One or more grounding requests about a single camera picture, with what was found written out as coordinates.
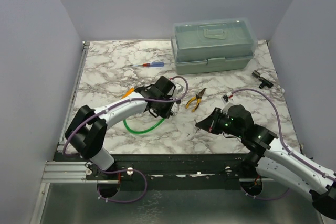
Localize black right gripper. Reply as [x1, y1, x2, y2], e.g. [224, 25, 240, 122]
[196, 107, 244, 138]

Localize green cable lock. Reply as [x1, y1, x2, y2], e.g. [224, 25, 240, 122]
[123, 114, 170, 135]

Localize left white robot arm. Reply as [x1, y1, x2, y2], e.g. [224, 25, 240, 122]
[65, 76, 183, 179]

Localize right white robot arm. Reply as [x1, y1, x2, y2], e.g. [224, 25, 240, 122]
[195, 105, 335, 219]

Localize black head silver key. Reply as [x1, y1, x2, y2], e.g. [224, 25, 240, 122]
[176, 100, 181, 111]

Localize yellow black needle-nose pliers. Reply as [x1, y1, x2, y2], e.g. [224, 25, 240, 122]
[185, 88, 206, 112]

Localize orange utility knife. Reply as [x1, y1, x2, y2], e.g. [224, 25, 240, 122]
[122, 87, 135, 98]

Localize red blue screwdriver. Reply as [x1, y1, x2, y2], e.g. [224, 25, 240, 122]
[128, 62, 164, 67]

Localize black cylinder lock part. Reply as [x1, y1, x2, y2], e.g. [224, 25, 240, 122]
[252, 70, 274, 89]

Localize green translucent tool box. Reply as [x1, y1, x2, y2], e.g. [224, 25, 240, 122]
[171, 18, 257, 74]

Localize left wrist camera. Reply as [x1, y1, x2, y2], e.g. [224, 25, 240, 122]
[174, 83, 184, 95]

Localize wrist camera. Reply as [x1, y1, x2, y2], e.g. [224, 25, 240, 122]
[174, 83, 184, 95]
[221, 92, 235, 110]

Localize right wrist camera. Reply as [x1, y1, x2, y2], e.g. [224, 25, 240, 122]
[221, 92, 235, 110]

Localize black metal base rail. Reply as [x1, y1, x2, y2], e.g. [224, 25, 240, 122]
[53, 152, 261, 195]

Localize aluminium side rail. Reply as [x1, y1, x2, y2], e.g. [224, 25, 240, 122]
[56, 41, 90, 152]

